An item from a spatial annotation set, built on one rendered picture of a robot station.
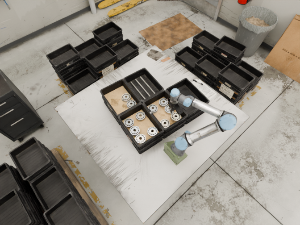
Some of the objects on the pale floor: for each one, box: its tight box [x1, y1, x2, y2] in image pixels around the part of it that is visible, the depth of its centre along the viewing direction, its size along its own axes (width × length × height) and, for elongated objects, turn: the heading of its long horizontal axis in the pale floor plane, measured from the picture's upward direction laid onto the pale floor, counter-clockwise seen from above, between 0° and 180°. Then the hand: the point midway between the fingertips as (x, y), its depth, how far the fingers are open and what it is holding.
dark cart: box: [0, 69, 44, 142], centre depth 269 cm, size 60×45×90 cm
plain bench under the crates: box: [54, 45, 250, 224], centre depth 264 cm, size 160×160×70 cm
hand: (174, 112), depth 203 cm, fingers open, 5 cm apart
